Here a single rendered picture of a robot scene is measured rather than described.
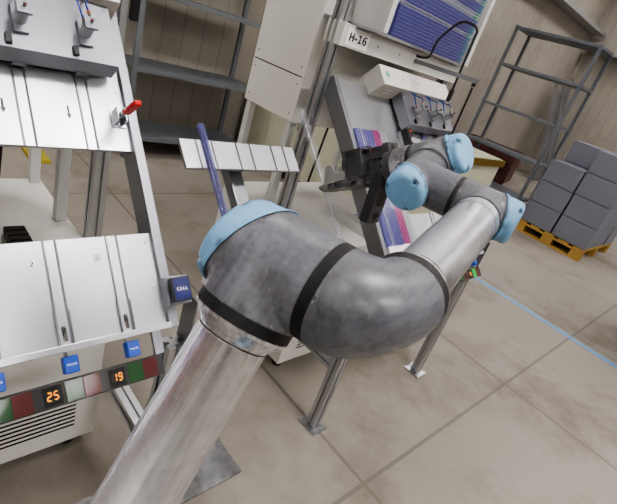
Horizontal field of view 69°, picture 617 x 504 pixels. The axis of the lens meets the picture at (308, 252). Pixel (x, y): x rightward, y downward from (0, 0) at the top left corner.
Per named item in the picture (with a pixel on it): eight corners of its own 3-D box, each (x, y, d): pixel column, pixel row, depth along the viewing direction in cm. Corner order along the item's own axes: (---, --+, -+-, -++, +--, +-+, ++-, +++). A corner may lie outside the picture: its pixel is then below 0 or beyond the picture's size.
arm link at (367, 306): (425, 342, 36) (538, 186, 72) (314, 276, 40) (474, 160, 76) (382, 428, 42) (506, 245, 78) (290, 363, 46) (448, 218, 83)
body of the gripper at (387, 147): (359, 154, 103) (404, 143, 95) (363, 191, 104) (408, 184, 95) (337, 152, 98) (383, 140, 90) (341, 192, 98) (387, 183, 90)
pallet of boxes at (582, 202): (576, 261, 499) (639, 164, 450) (512, 227, 547) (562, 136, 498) (605, 252, 578) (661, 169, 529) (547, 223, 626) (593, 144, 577)
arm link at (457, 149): (451, 140, 77) (469, 123, 83) (397, 153, 85) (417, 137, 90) (463, 182, 80) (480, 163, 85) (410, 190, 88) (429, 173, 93)
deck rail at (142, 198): (166, 328, 97) (179, 325, 93) (157, 330, 96) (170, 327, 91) (105, 24, 104) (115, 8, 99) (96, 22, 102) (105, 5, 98)
